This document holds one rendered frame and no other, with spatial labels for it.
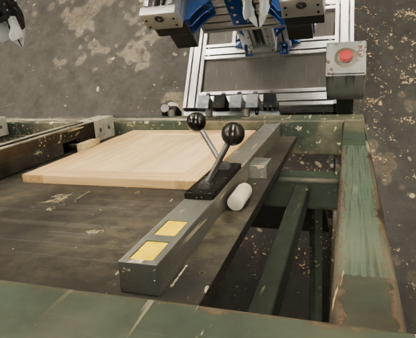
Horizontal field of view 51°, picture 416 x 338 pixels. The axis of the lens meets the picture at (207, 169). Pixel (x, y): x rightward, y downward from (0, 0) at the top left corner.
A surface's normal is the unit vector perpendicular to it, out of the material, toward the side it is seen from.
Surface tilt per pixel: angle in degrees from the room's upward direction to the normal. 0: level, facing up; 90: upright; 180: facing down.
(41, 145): 90
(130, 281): 33
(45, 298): 57
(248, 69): 0
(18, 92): 0
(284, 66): 0
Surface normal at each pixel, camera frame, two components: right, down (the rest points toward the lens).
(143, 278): -0.30, 0.26
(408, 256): -0.28, -0.29
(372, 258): -0.05, -0.96
